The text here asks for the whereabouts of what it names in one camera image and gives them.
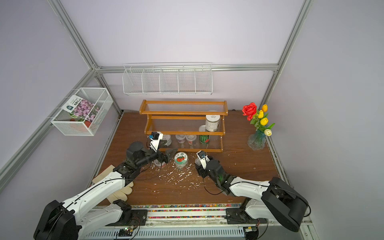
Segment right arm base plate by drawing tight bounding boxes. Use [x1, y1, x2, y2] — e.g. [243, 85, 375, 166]
[225, 208, 258, 225]

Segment small clear jar purple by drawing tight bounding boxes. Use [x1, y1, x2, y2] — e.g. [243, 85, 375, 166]
[175, 135, 186, 144]

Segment watermelon print jar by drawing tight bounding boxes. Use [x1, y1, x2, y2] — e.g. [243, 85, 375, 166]
[199, 125, 210, 145]

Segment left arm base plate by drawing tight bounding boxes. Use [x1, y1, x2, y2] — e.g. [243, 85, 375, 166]
[108, 210, 148, 227]

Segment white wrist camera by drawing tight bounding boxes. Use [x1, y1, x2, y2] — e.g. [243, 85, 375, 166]
[148, 132, 163, 152]
[197, 151, 210, 167]

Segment wooden two-tier shelf rack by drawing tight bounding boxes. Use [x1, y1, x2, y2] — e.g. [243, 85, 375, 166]
[139, 100, 229, 153]

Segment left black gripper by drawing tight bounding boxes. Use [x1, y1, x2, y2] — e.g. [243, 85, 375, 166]
[136, 146, 177, 168]

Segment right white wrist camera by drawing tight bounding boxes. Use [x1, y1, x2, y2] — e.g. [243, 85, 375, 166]
[197, 151, 210, 167]

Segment white wire basket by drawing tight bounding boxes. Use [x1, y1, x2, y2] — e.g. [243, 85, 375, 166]
[51, 88, 114, 136]

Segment clear jar red label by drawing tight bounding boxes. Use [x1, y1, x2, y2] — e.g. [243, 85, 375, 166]
[154, 160, 166, 169]

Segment clear jar silver lid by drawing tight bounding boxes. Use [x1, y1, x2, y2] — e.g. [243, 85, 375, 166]
[162, 135, 172, 147]

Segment strawberry lid seed jar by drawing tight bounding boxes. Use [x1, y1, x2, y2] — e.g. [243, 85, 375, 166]
[174, 152, 188, 170]

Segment cream work glove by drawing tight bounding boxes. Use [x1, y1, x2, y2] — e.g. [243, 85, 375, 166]
[92, 165, 134, 204]

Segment yellow tulips bunch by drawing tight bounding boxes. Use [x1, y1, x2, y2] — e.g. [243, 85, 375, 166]
[250, 104, 275, 137]

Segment purple flower seed packet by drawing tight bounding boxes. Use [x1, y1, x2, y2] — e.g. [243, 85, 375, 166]
[61, 95, 100, 123]

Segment white wire wall shelf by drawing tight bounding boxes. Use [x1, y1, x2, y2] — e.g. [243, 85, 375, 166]
[122, 62, 214, 95]

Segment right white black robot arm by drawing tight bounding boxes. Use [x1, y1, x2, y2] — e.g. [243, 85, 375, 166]
[195, 158, 310, 232]

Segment glass vase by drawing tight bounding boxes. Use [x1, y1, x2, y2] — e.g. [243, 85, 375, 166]
[247, 130, 266, 151]

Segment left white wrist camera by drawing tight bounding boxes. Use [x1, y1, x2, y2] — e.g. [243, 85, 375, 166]
[148, 132, 163, 152]

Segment small clear jar red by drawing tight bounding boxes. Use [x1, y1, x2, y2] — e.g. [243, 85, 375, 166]
[186, 135, 197, 146]

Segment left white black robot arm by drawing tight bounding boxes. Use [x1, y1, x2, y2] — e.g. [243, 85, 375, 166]
[33, 140, 177, 240]

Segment red rose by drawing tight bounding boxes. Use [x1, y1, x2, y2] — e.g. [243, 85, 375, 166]
[242, 103, 257, 121]

